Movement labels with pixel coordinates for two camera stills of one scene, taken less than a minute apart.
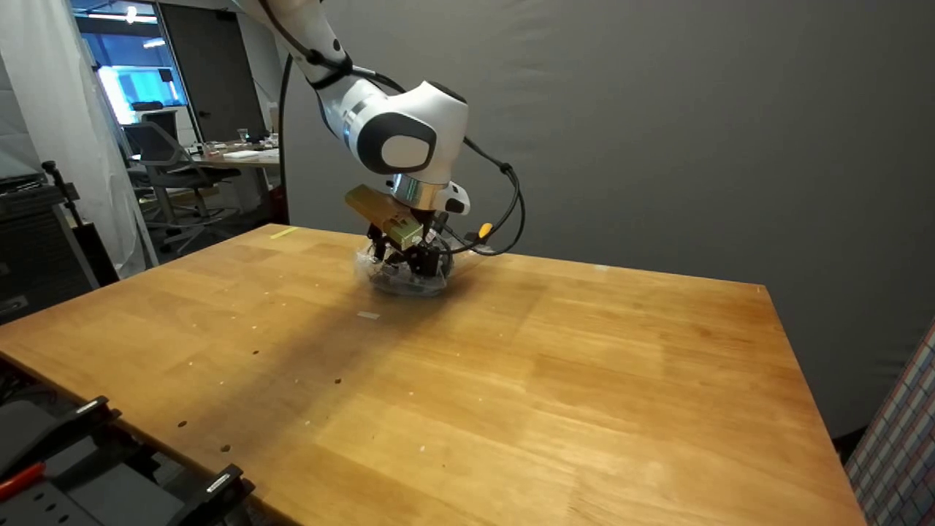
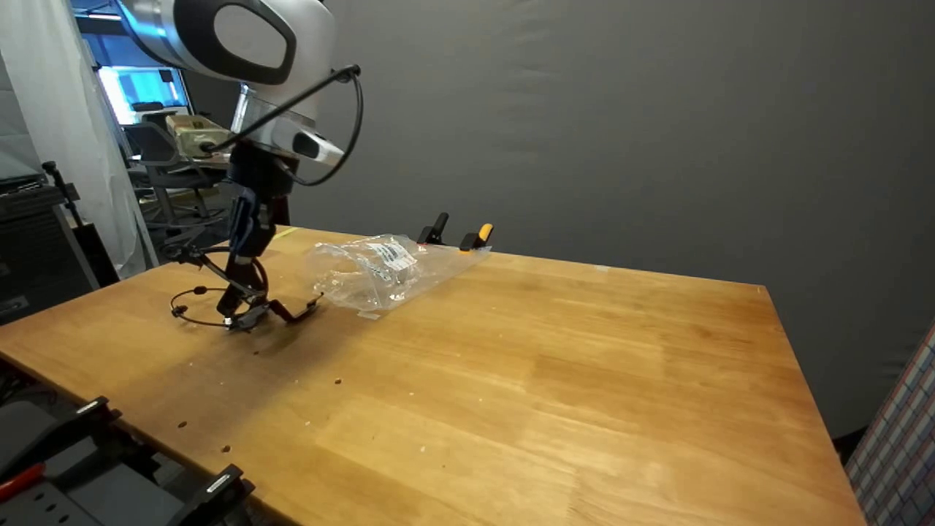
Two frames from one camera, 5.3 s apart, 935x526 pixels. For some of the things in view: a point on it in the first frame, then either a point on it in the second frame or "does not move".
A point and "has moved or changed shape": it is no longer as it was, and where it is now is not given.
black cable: x=418 y=267 → x=290 y=319
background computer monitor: x=141 y=88 does not move
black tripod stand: x=100 y=265 does not move
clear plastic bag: x=415 y=272 has moved or changed shape
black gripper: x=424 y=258 → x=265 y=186
